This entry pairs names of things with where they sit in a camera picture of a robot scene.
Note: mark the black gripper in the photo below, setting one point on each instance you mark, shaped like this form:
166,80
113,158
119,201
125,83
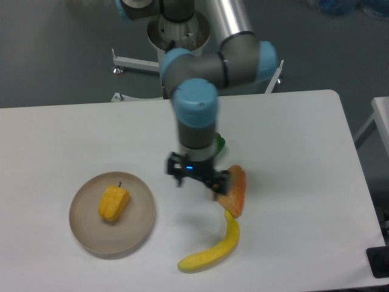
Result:
180,167

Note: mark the yellow toy pepper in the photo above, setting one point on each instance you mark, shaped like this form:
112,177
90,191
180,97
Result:
113,201

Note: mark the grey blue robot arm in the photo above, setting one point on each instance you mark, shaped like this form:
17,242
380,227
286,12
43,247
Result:
195,105

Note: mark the green toy pepper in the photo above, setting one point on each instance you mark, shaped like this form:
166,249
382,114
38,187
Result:
220,143

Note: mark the beige round plate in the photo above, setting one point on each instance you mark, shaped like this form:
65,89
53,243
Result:
112,240

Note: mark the orange toy sandwich slice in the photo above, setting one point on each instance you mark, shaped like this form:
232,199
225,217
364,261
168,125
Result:
234,200

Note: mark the yellow toy banana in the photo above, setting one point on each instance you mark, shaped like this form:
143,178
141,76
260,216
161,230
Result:
207,258

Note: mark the white side table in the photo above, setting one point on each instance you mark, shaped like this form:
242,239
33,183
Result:
371,143

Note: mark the black device at table edge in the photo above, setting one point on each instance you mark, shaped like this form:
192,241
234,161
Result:
378,261

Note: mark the blue object top right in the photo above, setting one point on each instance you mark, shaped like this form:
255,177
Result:
377,9

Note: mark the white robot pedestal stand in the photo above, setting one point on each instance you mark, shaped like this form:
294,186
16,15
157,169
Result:
136,62

